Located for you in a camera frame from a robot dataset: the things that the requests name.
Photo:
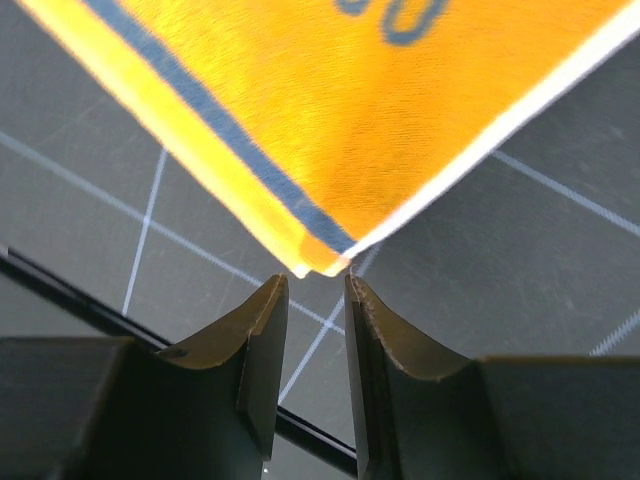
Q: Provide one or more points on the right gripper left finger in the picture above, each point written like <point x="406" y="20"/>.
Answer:
<point x="108" y="408"/>

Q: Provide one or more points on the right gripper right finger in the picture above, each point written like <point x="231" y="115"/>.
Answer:
<point x="424" y="411"/>

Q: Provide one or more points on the yellow blue hello towel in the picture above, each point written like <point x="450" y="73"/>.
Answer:
<point x="325" y="126"/>

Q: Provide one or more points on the black grid cutting mat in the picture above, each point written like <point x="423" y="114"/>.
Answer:
<point x="535" y="251"/>

